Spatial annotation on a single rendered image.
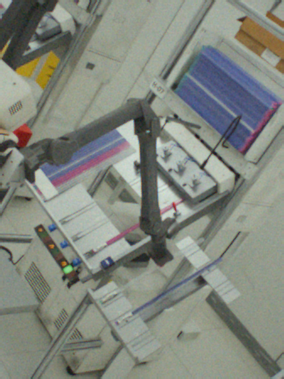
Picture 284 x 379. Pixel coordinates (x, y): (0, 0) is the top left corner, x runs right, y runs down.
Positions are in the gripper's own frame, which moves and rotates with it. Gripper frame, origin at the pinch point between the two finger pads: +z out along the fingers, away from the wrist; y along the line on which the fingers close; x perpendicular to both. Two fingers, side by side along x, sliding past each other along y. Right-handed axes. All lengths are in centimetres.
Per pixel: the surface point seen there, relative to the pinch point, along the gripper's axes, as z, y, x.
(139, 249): 7.9, 16.0, 0.6
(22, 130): 14, 117, 7
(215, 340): 175, 25, -50
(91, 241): 7.8, 31.3, 14.9
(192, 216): 7.5, 15.9, -27.2
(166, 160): 1, 45, -34
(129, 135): 8, 74, -32
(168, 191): 7.4, 33.5, -27.1
